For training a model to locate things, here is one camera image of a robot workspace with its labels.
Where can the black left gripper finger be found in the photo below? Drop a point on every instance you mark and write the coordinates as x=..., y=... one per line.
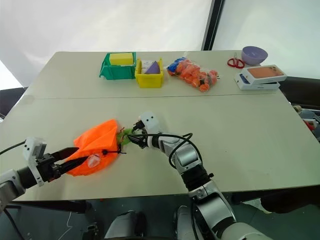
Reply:
x=65, y=152
x=73, y=163

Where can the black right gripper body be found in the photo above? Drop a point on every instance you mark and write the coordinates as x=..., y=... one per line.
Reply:
x=145, y=140

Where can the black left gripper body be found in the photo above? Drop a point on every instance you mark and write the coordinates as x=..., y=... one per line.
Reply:
x=46, y=166

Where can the white tube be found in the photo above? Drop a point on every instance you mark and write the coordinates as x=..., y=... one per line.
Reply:
x=93, y=160

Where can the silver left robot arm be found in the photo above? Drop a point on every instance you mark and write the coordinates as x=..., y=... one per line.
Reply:
x=8, y=181

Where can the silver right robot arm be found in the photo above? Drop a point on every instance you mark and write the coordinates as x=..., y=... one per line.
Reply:
x=212, y=200

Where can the green tag on pouch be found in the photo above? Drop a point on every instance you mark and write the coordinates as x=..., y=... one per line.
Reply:
x=124, y=136

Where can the yellow plastic bin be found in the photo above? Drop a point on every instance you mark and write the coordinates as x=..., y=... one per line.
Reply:
x=148, y=80

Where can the green plastic bin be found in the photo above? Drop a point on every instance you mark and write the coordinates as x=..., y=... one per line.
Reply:
x=117, y=71

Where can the purple wedge block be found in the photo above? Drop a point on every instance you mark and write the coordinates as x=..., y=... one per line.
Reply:
x=153, y=68

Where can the small white box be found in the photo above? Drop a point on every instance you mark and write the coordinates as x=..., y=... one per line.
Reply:
x=146, y=64

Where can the yellow sponge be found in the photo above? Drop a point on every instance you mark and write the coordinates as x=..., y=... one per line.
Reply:
x=120, y=58

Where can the clear bag of orange toys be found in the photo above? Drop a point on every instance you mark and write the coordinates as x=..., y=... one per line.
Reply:
x=191, y=73

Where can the silver robot torso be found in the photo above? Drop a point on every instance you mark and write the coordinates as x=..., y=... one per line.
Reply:
x=125, y=225

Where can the white phone box base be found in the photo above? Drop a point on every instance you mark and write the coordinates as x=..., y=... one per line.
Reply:
x=243, y=83

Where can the red scissors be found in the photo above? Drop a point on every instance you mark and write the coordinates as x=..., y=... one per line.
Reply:
x=236, y=62

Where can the white phone box lid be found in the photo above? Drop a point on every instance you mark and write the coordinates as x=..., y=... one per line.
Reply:
x=263, y=73

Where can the purple bowl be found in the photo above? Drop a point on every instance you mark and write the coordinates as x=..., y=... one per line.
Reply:
x=254, y=55

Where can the dark furniture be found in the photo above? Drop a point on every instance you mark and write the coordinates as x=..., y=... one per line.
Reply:
x=302, y=92

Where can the cluttered items pile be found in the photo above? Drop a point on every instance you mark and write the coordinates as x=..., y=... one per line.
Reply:
x=311, y=120

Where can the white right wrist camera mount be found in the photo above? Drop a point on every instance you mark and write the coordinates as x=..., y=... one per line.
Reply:
x=151, y=121

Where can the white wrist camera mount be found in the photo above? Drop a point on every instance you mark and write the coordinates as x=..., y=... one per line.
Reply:
x=151, y=121
x=31, y=147

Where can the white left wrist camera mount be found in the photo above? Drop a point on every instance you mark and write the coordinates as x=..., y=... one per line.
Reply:
x=31, y=147

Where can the black window frame post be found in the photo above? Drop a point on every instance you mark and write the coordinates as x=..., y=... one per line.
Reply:
x=212, y=22

